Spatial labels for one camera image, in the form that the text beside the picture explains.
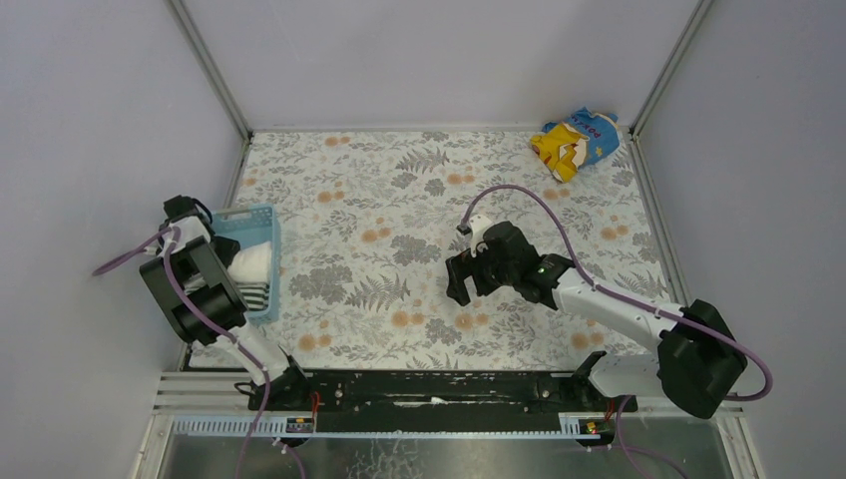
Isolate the white fluffy towel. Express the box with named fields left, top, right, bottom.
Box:
left=227, top=241, right=272, bottom=283

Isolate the green white striped towel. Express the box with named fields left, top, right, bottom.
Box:
left=184, top=278, right=270, bottom=311

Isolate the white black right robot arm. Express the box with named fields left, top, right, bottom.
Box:
left=445, top=216, right=748, bottom=419

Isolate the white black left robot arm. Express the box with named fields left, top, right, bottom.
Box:
left=140, top=196, right=310, bottom=405

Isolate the light blue plastic basket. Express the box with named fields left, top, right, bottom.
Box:
left=211, top=204, right=280, bottom=325

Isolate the floral patterned table mat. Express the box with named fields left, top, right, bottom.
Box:
left=235, top=132, right=673, bottom=370

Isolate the blue yellow cartoon towel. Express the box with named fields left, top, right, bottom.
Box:
left=530, top=108, right=627, bottom=183

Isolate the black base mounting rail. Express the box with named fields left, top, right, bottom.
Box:
left=237, top=369, right=636, bottom=431

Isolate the white slotted cable duct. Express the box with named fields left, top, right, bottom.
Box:
left=172, top=414, right=601, bottom=440

